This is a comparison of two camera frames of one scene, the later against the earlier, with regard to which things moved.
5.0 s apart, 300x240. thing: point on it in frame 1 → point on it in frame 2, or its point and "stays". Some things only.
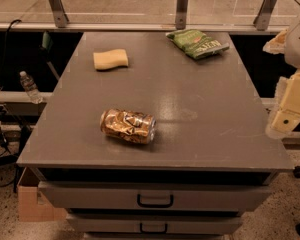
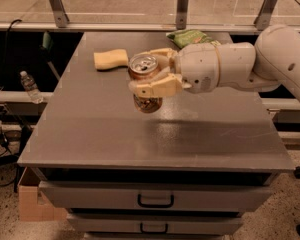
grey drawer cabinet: x=155 y=136 stays
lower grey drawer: x=153 y=223 stays
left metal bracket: x=61 y=20 stays
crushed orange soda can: x=128 y=126 → x=140 y=67
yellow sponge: x=110 y=59 stays
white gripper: x=299 y=45 → x=197 y=65
